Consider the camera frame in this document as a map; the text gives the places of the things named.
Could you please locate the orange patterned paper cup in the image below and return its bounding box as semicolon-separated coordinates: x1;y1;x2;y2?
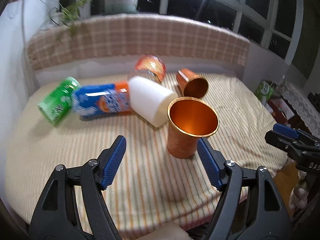
167;96;219;159

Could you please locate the white paper cup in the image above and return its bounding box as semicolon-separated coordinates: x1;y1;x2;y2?
128;76;178;128

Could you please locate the right gloved hand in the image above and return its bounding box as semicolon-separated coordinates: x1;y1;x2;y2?
289;170;311;218

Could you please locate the red cardboard box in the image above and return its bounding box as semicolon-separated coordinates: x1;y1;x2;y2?
266;98;295;125

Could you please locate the white lace cloth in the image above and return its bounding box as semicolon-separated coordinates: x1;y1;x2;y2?
281;81;319;138

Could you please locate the green white carton box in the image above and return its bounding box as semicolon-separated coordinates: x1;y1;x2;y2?
254;80;276;105

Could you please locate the striped yellow sheet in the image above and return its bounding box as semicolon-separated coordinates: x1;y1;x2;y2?
5;74;287;239

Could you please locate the green snack can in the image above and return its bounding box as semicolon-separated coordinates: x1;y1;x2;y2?
37;76;80;126

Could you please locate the blue orange snack can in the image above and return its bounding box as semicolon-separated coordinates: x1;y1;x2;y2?
72;81;131;117

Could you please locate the red orange chips can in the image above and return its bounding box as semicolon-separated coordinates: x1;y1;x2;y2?
127;55;166;84

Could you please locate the black tripod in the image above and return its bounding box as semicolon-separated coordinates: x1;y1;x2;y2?
194;0;220;27

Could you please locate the brown plaid blanket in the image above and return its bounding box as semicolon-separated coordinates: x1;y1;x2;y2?
27;14;250;70

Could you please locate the potted spider plant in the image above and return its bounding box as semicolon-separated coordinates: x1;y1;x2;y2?
48;0;138;34

